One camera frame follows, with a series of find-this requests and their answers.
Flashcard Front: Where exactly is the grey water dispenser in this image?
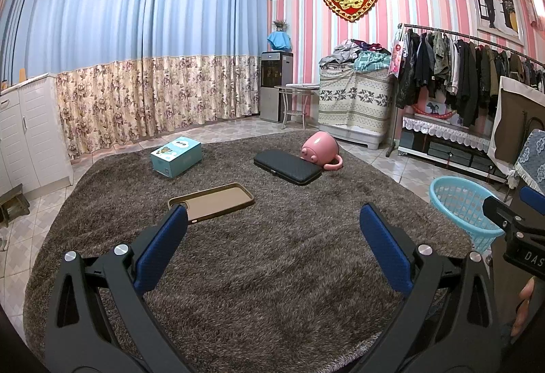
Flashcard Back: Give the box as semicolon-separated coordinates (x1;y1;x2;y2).
260;51;294;123

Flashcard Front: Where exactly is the brown phone case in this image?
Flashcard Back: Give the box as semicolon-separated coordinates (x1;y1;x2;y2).
168;182;256;226

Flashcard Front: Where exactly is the white cabinet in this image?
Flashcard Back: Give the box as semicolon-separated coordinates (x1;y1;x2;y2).
0;73;75;199

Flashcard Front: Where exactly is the low cabinet with lace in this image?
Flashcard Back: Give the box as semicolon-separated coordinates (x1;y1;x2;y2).
398;113;507;184

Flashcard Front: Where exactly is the brown shaggy rug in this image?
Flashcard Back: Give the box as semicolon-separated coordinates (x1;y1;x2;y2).
23;130;518;373

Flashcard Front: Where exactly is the teal cardboard box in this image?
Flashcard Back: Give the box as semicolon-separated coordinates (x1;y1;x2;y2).
150;136;203;179

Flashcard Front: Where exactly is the blue cloth cover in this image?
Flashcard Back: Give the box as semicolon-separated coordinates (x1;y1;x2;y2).
267;30;294;51

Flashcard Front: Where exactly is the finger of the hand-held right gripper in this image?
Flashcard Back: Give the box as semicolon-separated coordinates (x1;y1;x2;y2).
482;195;545;238
518;185;545;214

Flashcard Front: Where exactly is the light blue plastic basket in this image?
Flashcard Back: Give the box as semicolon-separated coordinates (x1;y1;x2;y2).
429;176;518;253

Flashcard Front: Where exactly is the row of hanging clothes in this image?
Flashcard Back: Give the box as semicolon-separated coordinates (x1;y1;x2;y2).
394;28;545;129

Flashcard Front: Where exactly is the small wooden stool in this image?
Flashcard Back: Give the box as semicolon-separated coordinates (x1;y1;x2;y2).
0;183;31;226

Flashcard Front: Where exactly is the small metal table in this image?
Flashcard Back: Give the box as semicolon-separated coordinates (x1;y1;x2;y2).
274;83;320;130

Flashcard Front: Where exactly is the pink pig mug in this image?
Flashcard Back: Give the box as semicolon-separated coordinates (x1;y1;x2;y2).
299;131;344;172

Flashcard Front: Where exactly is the blue patterned cloth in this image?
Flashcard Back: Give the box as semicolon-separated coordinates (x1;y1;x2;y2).
506;128;545;192

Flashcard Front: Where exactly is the person's right hand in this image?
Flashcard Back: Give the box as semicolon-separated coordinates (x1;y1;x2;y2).
510;276;538;337

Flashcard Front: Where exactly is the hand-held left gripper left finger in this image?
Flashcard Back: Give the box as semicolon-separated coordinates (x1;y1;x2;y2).
45;203;190;373

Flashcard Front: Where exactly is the pink floral hanging bag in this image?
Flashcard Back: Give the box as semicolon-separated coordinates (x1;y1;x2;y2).
388;28;405;78

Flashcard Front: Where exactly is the black flat case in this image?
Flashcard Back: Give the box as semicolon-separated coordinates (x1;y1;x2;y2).
253;149;323;187

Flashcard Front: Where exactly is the blue and floral curtain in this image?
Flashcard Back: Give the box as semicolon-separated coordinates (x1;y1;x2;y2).
0;0;271;161

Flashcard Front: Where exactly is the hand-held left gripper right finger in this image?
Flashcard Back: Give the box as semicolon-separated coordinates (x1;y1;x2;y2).
359;203;509;373

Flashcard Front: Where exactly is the wall poster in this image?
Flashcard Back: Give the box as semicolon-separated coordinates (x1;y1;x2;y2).
468;0;525;45

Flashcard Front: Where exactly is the pile of clothes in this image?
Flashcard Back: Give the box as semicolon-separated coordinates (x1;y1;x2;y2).
319;39;392;72

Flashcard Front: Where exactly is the metal clothes rack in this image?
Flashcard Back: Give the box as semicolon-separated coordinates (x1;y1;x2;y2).
385;22;545;159

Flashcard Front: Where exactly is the cream cloth covered chair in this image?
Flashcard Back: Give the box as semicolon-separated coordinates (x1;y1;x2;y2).
489;75;545;166

